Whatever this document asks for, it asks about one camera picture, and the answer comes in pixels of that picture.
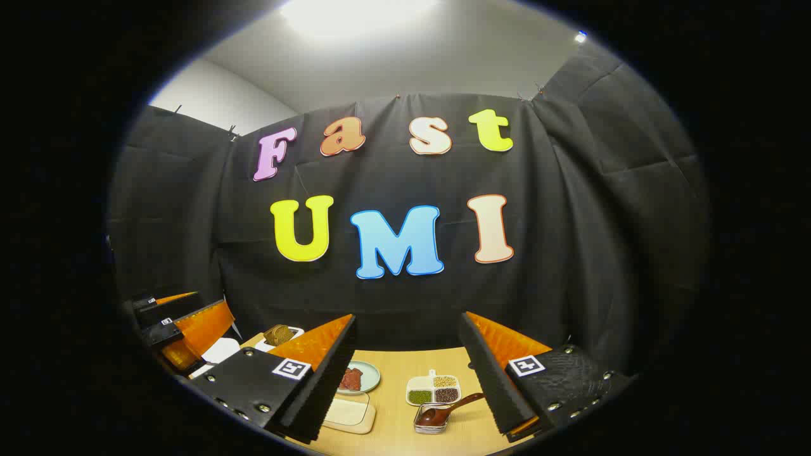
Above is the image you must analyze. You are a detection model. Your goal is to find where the black backdrop cloth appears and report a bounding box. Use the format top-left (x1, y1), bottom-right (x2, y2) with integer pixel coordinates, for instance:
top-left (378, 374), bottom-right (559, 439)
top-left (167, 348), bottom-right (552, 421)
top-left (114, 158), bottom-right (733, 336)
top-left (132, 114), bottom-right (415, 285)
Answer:
top-left (108, 54), bottom-right (710, 374)

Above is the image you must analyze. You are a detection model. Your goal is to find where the pale green plate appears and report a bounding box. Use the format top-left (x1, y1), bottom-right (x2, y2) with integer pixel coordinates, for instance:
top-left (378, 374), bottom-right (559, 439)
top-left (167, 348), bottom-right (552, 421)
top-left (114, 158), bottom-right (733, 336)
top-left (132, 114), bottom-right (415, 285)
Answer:
top-left (336, 360), bottom-right (381, 395)

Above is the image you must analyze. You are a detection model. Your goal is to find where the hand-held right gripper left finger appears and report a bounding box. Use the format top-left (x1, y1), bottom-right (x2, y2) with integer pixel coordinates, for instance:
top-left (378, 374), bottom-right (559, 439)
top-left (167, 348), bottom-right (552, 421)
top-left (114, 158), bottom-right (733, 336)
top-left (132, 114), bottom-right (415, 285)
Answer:
top-left (184, 313), bottom-right (357, 444)

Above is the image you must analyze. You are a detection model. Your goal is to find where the white toaster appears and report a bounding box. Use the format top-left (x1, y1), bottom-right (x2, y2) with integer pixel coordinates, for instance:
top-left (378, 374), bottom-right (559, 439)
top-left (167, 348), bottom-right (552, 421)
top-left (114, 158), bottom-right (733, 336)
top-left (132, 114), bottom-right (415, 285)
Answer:
top-left (255, 324), bottom-right (305, 353)

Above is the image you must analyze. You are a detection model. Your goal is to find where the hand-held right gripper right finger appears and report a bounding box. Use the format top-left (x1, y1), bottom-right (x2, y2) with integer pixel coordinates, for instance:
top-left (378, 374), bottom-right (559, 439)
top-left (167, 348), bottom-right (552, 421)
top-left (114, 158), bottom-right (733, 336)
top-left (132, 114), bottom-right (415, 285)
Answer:
top-left (457, 310), bottom-right (636, 444)

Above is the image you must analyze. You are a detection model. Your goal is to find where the cream cutting board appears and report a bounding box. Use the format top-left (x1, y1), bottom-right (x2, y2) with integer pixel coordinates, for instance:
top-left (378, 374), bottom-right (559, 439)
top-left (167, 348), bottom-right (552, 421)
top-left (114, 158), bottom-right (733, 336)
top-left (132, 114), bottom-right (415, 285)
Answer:
top-left (322, 392), bottom-right (376, 435)

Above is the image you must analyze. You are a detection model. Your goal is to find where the brown wooden spoon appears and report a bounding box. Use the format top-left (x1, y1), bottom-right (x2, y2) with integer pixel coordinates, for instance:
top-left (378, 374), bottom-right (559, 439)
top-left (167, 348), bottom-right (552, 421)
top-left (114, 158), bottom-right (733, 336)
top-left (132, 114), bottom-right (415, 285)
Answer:
top-left (416, 393), bottom-right (486, 427)

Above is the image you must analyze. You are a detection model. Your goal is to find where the white rice cooker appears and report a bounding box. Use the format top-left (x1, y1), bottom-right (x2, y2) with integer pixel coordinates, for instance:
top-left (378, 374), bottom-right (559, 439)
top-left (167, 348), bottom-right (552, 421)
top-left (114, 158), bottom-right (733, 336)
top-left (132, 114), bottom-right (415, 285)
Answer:
top-left (189, 338), bottom-right (243, 379)

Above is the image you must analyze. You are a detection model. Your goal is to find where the white divided dish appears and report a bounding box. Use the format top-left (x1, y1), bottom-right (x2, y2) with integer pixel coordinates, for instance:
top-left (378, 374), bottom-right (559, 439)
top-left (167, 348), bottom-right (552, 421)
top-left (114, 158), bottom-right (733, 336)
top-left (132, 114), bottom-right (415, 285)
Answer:
top-left (405, 370), bottom-right (462, 407)

